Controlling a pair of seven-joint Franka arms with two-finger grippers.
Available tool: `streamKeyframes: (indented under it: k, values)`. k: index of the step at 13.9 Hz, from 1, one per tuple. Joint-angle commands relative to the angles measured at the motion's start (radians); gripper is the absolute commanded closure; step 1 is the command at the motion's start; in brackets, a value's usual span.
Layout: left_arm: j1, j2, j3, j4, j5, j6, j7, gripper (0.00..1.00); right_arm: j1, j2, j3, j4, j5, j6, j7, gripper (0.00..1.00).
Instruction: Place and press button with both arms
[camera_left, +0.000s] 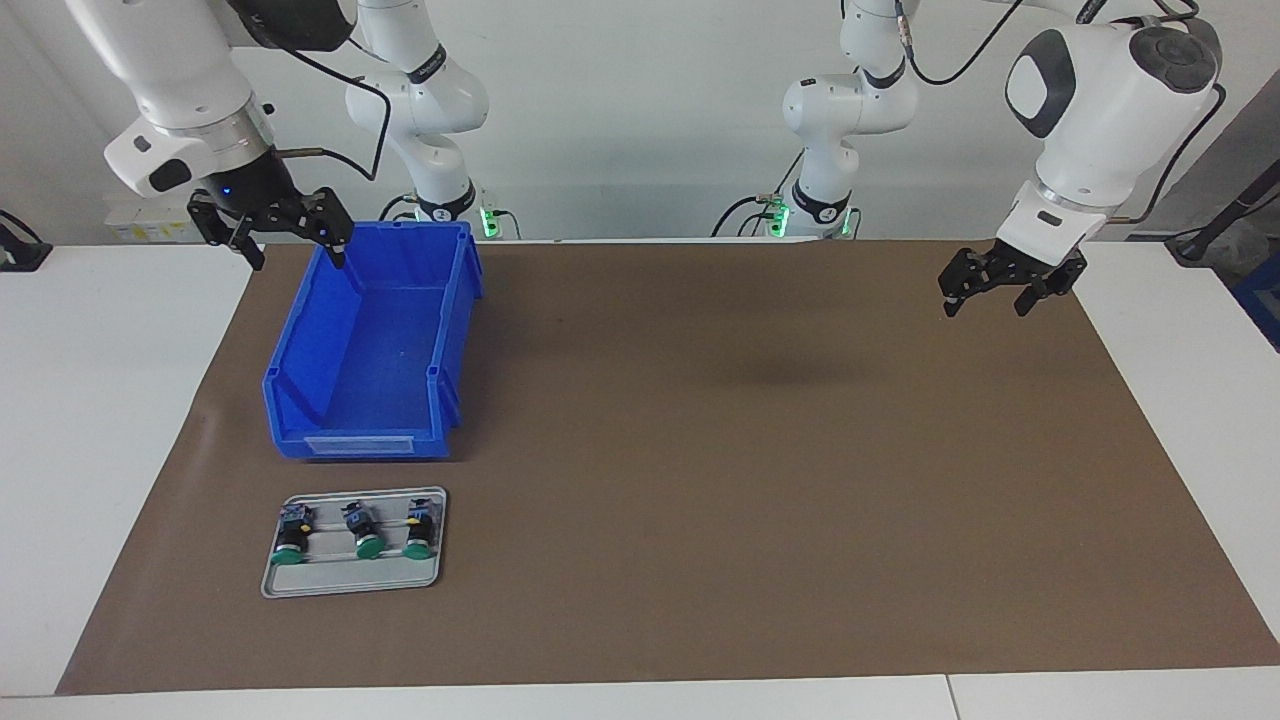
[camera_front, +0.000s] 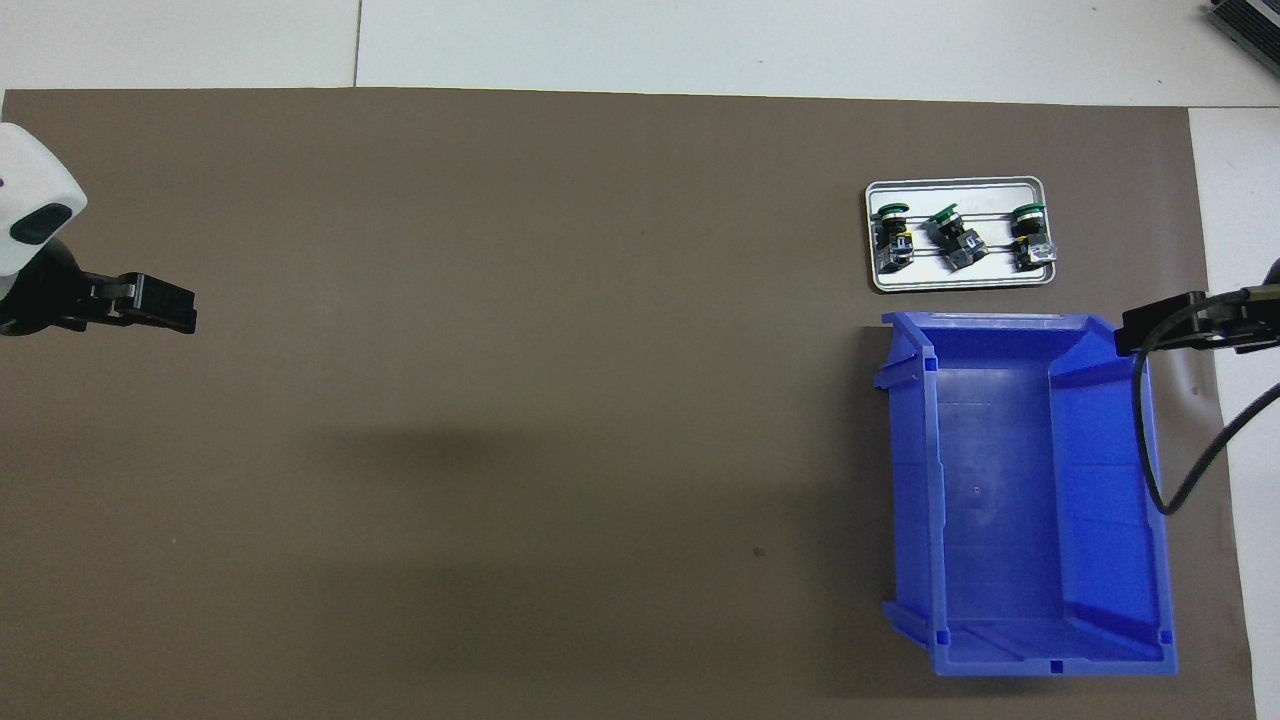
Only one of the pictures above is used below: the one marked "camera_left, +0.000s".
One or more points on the green push button clear block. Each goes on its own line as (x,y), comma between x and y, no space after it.
(291,540)

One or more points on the black clamp device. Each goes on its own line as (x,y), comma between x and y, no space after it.
(20,255)

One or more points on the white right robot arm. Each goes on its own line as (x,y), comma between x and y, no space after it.
(180,60)

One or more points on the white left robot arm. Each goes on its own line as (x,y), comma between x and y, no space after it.
(1100,100)

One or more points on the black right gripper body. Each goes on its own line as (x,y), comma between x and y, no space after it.
(255,190)

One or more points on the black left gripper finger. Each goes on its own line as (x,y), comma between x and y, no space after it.
(1050,288)
(960,278)

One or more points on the blue crate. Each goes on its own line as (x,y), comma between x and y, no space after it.
(1265,300)

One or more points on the green push button switch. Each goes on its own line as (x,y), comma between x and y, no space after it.
(366,535)
(420,535)

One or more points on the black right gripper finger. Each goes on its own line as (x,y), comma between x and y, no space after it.
(335,220)
(222,225)

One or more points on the brown table mat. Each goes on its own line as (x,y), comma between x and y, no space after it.
(700,500)

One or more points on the blue plastic storage bin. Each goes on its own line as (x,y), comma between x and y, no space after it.
(380,360)

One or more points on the white cardboard box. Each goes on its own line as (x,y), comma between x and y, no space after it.
(150,228)

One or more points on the grey metal tray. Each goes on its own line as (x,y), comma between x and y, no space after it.
(340,578)

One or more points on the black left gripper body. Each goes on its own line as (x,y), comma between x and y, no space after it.
(1030,272)

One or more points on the black stand pole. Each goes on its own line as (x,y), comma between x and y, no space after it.
(1235,208)

